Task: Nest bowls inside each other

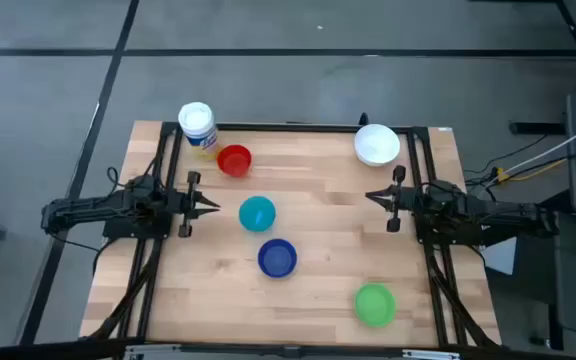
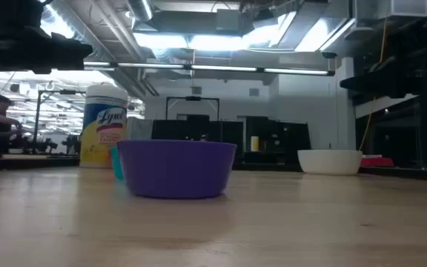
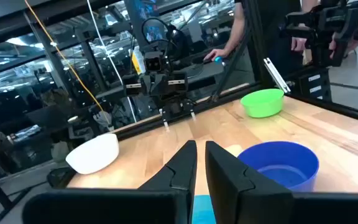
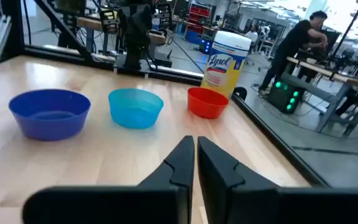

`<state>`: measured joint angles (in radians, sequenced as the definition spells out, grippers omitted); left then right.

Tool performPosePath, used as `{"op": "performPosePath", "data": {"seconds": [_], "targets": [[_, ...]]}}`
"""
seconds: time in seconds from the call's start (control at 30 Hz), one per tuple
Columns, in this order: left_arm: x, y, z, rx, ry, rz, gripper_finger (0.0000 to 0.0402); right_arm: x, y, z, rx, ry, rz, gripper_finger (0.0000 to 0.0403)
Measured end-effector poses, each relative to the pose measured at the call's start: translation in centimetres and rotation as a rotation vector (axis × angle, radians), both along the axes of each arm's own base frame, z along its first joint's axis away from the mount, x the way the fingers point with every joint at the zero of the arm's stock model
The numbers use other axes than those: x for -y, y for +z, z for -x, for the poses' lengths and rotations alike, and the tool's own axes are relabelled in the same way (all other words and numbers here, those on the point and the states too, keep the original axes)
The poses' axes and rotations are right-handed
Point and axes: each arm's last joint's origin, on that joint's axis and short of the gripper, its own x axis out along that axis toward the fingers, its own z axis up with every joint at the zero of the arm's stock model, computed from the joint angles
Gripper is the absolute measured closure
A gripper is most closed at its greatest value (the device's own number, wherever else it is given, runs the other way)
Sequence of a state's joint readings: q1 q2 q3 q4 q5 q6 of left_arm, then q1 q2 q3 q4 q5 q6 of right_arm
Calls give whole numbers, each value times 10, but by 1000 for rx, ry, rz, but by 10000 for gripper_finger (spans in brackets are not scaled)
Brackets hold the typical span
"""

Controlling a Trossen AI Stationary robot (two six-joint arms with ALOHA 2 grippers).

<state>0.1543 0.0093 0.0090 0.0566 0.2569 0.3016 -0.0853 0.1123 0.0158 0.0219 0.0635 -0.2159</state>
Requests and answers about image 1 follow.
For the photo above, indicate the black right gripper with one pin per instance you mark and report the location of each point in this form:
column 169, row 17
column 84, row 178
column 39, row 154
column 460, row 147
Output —
column 404, row 199

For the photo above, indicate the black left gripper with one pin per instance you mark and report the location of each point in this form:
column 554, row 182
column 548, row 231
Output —
column 189, row 205

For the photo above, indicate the teal plastic bowl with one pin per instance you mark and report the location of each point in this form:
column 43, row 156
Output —
column 257, row 214

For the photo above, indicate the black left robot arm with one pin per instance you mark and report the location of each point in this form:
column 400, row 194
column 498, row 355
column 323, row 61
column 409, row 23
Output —
column 93, row 206

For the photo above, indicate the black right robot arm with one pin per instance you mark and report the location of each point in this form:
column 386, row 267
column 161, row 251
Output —
column 493, row 212

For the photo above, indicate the white bowl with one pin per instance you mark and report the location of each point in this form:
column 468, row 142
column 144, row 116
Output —
column 376, row 145

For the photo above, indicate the red plastic bowl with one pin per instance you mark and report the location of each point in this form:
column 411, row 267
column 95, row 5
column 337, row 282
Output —
column 234, row 161

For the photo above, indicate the small black knob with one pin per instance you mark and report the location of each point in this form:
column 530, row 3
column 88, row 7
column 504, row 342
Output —
column 363, row 119

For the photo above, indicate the Lysol wipes canister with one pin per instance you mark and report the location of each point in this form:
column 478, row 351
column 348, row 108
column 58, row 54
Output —
column 198, row 125

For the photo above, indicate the blue plastic bowl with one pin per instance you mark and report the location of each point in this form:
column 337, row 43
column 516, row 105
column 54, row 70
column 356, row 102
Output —
column 277, row 258

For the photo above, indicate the green plastic bowl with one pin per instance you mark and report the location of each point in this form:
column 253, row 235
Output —
column 375, row 305

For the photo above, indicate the white sheet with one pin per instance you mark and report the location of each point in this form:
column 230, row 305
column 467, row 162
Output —
column 500, row 255

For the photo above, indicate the black stand foot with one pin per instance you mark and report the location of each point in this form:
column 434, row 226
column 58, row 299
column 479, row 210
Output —
column 538, row 128

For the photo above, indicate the black metal table frame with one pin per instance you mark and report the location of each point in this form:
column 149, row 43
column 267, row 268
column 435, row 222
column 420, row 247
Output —
column 288, row 127

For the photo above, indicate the silver metal rail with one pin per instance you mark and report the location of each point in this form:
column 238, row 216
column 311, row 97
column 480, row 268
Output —
column 428, row 355

